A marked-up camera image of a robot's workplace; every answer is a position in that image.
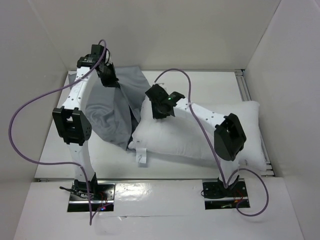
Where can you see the aluminium frame rail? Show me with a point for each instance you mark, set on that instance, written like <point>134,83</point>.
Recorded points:
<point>245,96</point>

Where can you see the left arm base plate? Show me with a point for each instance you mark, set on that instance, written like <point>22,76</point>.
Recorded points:
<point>101,201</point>

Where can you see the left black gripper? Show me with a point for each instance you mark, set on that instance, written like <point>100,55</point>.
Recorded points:
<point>112,82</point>

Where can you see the grey pillowcase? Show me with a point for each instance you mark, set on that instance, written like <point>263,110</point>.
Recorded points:
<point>115,112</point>

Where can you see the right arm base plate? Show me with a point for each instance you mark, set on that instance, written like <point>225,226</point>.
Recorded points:
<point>216,197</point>

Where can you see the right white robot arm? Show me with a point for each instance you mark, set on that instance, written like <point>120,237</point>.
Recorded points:
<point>224,133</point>

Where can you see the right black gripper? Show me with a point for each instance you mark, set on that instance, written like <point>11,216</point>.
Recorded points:
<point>155,94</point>

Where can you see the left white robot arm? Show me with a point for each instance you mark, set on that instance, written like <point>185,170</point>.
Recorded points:
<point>70,120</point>

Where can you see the white pillow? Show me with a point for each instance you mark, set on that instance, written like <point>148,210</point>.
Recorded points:
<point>176,136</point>

